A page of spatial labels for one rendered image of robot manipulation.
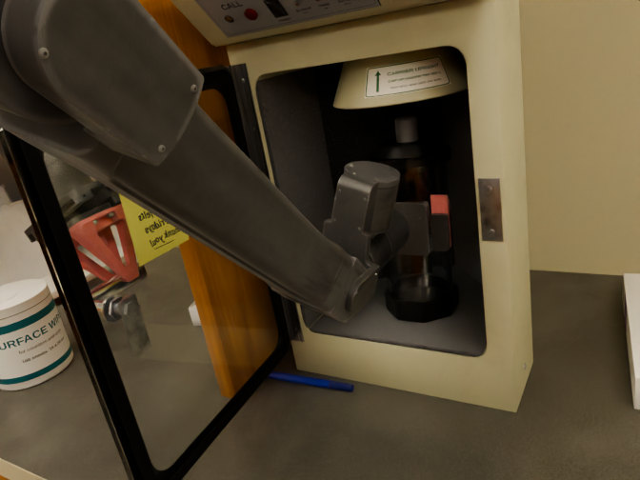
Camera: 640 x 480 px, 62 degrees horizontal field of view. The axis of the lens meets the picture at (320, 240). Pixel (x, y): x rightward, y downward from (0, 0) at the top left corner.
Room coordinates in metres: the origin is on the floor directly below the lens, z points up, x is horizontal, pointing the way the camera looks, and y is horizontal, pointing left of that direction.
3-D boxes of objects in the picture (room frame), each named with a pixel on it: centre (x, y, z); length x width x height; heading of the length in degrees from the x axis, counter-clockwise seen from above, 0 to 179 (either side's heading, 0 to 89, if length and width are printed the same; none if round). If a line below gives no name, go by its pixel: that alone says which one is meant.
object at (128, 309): (0.45, 0.19, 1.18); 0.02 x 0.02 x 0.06; 61
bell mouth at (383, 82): (0.68, -0.13, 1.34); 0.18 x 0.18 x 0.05
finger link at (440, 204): (0.64, -0.14, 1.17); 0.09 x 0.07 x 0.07; 147
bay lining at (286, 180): (0.71, -0.13, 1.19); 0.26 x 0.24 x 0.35; 56
